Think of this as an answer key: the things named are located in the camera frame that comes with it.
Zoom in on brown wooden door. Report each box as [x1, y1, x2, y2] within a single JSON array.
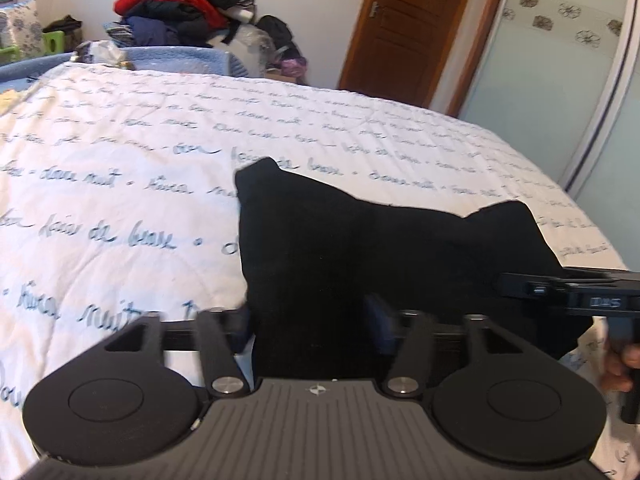
[[339, 0, 511, 111]]

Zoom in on purple bag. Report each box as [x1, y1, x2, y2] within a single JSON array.
[[280, 57, 308, 79]]

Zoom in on pile of clothes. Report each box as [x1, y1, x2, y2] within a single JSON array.
[[105, 0, 261, 51]]

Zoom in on dark bag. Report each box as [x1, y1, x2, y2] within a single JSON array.
[[257, 15, 306, 61]]

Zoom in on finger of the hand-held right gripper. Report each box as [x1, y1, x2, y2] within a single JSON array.
[[500, 272, 567, 308]]

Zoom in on frosted glass wardrobe door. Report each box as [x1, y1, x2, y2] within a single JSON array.
[[575, 10, 640, 211]]

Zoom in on white script-print bedspread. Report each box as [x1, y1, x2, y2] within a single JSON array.
[[0, 62, 640, 480]]

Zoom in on black pants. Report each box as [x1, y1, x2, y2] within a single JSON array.
[[235, 156, 593, 381]]

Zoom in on floral strip frosted wardrobe door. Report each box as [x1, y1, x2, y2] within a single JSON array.
[[459, 0, 632, 188]]

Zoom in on clear plastic bag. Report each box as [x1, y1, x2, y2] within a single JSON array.
[[234, 25, 273, 68]]

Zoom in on green stool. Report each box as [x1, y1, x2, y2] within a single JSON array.
[[0, 30, 67, 63]]

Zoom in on floral pillow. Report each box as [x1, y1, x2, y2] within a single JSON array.
[[0, 0, 46, 63]]

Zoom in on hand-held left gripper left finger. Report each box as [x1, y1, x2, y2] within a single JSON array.
[[104, 308, 251, 396]]

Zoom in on blue blanket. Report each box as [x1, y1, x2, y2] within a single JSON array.
[[0, 46, 249, 83]]

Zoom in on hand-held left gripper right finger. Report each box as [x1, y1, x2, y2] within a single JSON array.
[[365, 295, 531, 396]]

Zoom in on person's right hand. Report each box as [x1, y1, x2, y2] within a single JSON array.
[[604, 344, 640, 391]]

